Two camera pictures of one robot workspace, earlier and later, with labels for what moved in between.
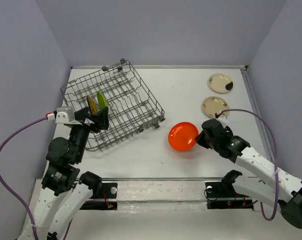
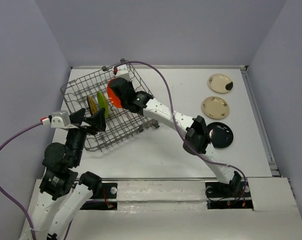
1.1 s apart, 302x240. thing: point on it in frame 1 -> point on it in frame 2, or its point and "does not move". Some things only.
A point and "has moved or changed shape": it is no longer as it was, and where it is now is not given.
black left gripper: [81, 116] does not move
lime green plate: [102, 102] does not move
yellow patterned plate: [92, 104] does not move
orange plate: [182, 136] has moved or changed shape
